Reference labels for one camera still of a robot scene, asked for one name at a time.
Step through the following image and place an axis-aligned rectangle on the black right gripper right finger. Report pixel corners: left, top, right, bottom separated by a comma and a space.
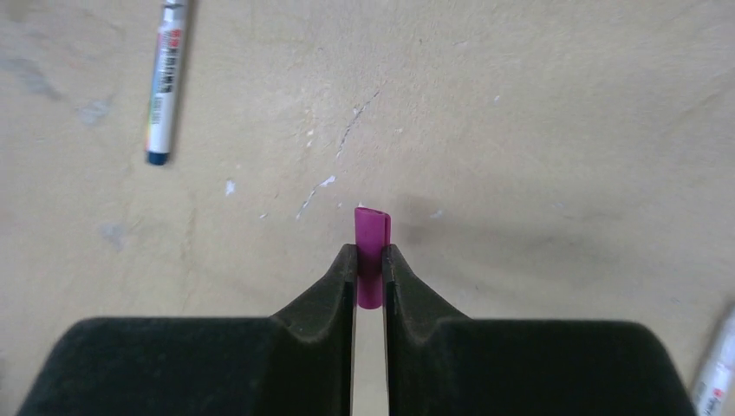
382, 245, 694, 415

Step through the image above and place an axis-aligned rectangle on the grey marker pen red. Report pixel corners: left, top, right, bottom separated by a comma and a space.
692, 307, 734, 416

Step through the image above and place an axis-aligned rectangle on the magenta pen cap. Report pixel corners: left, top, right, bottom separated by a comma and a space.
354, 207, 391, 309

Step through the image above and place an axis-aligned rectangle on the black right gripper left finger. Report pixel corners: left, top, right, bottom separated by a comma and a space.
19, 244, 357, 415

